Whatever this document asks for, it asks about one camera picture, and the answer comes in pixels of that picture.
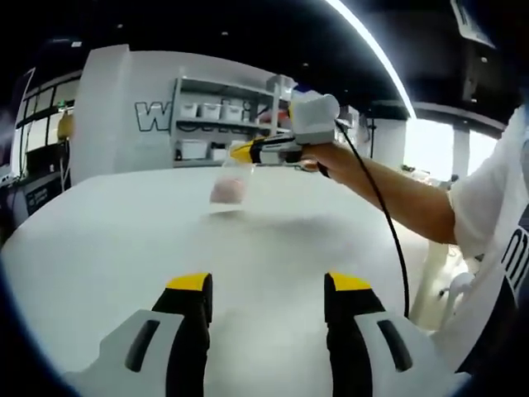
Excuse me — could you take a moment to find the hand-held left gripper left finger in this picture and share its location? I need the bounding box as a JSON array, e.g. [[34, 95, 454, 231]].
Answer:
[[68, 272, 214, 397]]

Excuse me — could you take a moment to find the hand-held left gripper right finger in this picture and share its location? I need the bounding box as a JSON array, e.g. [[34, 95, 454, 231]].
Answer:
[[324, 270, 468, 397]]

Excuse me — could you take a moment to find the clear resealable bag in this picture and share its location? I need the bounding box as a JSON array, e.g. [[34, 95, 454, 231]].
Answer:
[[207, 142, 256, 218]]

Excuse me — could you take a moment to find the person's right hand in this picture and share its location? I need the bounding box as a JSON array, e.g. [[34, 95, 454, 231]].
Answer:
[[303, 144, 365, 184]]

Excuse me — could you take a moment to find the grey metal shelf unit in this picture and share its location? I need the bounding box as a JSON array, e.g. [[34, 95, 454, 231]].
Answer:
[[170, 75, 299, 167]]

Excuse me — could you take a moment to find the row of white storage bins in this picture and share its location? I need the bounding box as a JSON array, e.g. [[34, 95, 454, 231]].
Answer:
[[178, 98, 258, 161]]

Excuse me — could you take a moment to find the curved ceiling light strip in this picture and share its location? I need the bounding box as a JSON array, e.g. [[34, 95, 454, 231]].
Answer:
[[325, 0, 419, 122]]

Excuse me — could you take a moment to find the white lettered partition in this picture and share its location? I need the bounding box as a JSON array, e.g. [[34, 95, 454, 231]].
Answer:
[[69, 43, 183, 175]]

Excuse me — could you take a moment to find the white ceiling vent panel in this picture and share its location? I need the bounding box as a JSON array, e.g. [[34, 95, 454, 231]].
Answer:
[[449, 0, 498, 50]]

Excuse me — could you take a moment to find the person's white shirt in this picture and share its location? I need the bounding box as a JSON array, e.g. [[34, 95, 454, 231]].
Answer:
[[429, 105, 529, 373]]

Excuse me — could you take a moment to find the grey cabinet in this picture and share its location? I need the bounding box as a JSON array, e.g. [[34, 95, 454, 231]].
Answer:
[[21, 172, 64, 217]]

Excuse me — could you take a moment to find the small black monitor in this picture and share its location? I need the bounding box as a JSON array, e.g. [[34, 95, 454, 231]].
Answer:
[[23, 143, 60, 171]]

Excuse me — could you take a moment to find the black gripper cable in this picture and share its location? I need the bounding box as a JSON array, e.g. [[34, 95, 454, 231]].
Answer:
[[335, 118, 413, 320]]

